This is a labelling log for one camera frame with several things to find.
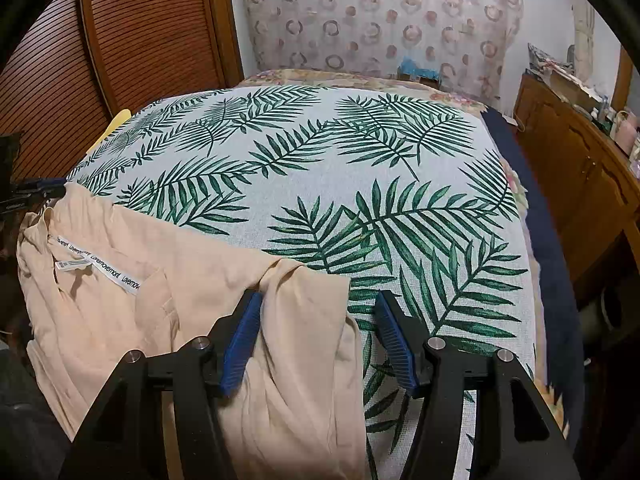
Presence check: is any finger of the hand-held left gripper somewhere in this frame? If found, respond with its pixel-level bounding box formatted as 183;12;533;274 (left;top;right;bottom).
9;178;67;209

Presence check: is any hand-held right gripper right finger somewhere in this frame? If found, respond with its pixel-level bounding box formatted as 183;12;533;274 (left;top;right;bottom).
374;288;582;480

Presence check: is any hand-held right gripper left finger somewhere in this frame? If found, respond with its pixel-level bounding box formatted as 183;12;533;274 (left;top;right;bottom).
57;289;264;480

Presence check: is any peach printed t-shirt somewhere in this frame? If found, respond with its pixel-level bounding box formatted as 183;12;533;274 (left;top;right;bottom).
16;182;372;480

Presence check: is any yellow plush toy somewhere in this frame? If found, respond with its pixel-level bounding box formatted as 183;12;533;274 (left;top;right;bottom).
100;108;132;147

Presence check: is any brown louvred wardrobe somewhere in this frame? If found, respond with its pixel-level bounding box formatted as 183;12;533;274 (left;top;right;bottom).
0;0;244;182

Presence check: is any navy bed sheet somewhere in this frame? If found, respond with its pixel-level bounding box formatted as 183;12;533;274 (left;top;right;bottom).
479;109;587;480

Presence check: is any green leaf print sheet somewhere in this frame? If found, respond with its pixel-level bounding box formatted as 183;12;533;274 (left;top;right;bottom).
65;85;537;480

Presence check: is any grey slipper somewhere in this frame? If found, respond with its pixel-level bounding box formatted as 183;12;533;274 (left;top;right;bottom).
579;284;627;343

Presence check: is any person's dark clothing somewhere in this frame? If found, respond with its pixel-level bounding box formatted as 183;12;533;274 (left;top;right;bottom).
0;349;72;480

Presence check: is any wooden cabinet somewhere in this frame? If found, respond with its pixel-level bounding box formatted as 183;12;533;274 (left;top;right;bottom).
512;72;640;287

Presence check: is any floral blanket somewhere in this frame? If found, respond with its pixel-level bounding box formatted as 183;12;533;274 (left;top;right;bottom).
239;67;572;436

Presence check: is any cardboard box with blue paper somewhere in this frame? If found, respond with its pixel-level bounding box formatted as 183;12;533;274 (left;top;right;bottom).
397;57;442;87

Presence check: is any open cardboard box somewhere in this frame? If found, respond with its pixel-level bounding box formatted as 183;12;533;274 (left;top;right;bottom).
549;67;607;112

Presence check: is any pink thermos jug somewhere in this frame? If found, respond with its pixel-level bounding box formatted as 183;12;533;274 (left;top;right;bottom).
614;110;640;157

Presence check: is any floral pillow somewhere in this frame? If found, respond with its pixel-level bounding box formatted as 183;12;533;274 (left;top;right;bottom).
527;42;576;77

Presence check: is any circle print curtain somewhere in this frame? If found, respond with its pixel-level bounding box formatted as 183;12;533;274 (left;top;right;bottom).
239;0;524;107

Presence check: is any beige window curtain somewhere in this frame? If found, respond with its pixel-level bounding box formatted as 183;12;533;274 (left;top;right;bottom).
570;0;602;72

